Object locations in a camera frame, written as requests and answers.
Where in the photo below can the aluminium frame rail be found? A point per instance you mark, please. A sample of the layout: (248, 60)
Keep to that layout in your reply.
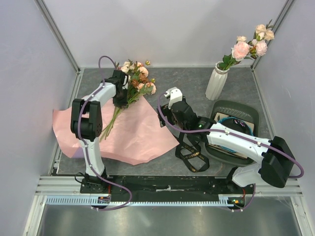
(67, 185)

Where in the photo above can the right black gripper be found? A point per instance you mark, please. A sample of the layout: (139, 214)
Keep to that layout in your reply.
(166, 111)

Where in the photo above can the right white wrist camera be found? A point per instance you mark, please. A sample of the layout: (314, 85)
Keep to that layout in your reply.
(174, 95)

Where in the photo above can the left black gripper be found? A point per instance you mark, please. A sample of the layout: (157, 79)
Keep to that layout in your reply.
(118, 104)

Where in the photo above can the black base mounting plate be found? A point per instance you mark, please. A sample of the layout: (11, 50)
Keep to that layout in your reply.
(174, 195)

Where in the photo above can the grey slotted cable duct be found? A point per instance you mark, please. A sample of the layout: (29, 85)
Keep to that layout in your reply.
(98, 201)

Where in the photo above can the pale pink rose stem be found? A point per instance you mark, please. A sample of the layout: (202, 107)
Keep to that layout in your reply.
(249, 48)

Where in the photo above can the dark green plastic tray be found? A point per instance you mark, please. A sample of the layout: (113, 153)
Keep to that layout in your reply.
(237, 110)

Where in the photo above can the purple pink wrapping paper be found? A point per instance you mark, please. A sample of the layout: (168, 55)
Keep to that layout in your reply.
(136, 137)

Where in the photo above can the pink artificial flower bunch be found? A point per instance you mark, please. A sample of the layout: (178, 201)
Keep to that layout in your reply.
(138, 85)

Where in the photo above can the black round plate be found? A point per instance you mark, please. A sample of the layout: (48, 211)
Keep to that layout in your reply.
(236, 124)

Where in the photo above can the black ribbon with gold lettering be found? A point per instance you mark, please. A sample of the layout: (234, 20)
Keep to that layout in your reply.
(186, 152)

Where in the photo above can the blue scalloped plate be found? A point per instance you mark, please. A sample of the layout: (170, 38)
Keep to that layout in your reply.
(237, 125)

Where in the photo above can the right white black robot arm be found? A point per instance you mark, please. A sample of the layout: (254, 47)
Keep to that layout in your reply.
(273, 159)

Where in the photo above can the white ribbed ceramic vase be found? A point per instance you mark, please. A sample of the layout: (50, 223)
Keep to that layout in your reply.
(216, 82)

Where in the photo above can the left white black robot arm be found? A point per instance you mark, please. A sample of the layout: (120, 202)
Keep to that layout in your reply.
(86, 123)

